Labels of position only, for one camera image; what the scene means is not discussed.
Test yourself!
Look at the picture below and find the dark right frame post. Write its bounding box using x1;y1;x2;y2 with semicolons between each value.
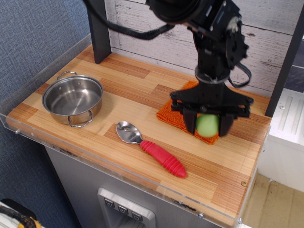
265;7;304;117

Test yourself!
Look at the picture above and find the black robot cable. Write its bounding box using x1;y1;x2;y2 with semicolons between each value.
82;0;252;88

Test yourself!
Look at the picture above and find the green toy vegetable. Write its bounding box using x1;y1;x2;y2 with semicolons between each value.
196;114;219;137

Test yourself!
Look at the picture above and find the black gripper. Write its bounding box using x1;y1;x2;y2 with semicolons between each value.
170;81;254;137

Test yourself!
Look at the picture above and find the white ribbed appliance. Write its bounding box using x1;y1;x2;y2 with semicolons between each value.
257;88;304;192

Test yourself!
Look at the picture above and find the grey cabinet with dispenser panel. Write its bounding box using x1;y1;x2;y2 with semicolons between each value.
46;148;217;228

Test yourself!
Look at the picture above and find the yellow black object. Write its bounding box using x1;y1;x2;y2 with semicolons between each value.
0;205;43;228

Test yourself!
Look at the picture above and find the small steel pot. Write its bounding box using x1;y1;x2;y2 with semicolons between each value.
42;71;104;128

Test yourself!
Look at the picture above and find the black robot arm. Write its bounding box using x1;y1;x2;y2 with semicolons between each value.
147;0;253;137

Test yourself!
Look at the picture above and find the clear acrylic table guard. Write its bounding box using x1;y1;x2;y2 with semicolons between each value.
0;33;243;228

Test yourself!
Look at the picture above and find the orange knitted cloth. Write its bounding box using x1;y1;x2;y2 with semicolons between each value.
156;81;220;145

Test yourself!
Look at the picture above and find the dark left frame post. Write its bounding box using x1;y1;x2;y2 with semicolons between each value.
87;0;111;64

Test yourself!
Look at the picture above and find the dark frame post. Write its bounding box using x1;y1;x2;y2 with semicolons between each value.
265;7;304;117
87;0;111;64

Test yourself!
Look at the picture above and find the spoon with red handle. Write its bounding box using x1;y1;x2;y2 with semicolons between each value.
116;121;187;178

